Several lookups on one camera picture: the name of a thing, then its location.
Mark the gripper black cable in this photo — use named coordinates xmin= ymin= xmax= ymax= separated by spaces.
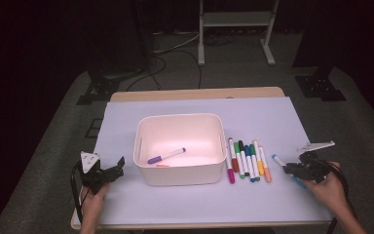
xmin=318 ymin=158 xmax=358 ymax=234
xmin=69 ymin=161 xmax=86 ymax=225

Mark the brown marker pen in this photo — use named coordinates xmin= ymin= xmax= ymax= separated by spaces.
xmin=228 ymin=137 xmax=241 ymax=174

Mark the magenta marker pen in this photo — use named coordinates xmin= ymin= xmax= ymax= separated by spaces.
xmin=225 ymin=146 xmax=237 ymax=185

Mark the white metal stand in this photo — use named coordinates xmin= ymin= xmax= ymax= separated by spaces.
xmin=197 ymin=0 xmax=281 ymax=67

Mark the person's left hand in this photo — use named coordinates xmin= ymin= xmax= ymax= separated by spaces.
xmin=79 ymin=183 xmax=110 ymax=225

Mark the dark green marker pen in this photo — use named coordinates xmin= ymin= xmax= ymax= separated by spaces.
xmin=249 ymin=143 xmax=262 ymax=182

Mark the grey floor cable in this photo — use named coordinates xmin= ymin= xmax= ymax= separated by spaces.
xmin=152 ymin=30 xmax=203 ymax=55

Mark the black floor cable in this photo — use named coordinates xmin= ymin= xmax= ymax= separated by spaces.
xmin=126 ymin=48 xmax=204 ymax=92

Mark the black stand base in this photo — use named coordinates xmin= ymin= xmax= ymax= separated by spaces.
xmin=76 ymin=62 xmax=122 ymax=106
xmin=294 ymin=66 xmax=348 ymax=102

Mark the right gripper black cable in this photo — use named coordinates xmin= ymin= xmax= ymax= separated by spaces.
xmin=318 ymin=158 xmax=358 ymax=234

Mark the white plastic storage box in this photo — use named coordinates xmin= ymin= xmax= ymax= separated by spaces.
xmin=132 ymin=112 xmax=228 ymax=187

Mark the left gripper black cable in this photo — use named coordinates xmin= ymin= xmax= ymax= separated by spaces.
xmin=69 ymin=161 xmax=86 ymax=225

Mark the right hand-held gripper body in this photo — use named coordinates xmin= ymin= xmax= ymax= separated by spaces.
xmin=296 ymin=139 xmax=336 ymax=184

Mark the purple marker pen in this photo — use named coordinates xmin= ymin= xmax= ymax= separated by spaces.
xmin=146 ymin=147 xmax=187 ymax=166

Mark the light purple table mat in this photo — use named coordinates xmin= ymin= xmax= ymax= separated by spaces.
xmin=93 ymin=96 xmax=335 ymax=226

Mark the yellow marker pen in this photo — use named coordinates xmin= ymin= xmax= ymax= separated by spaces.
xmin=253 ymin=139 xmax=266 ymax=176

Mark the peach marker pen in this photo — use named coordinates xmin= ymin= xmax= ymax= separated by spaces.
xmin=259 ymin=145 xmax=273 ymax=183

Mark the black marker pen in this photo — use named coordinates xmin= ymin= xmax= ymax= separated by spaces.
xmin=239 ymin=139 xmax=251 ymax=177

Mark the person's right hand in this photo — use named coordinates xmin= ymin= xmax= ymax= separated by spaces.
xmin=299 ymin=161 xmax=351 ymax=210

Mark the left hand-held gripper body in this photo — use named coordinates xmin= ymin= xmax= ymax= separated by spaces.
xmin=78 ymin=151 xmax=112 ymax=196

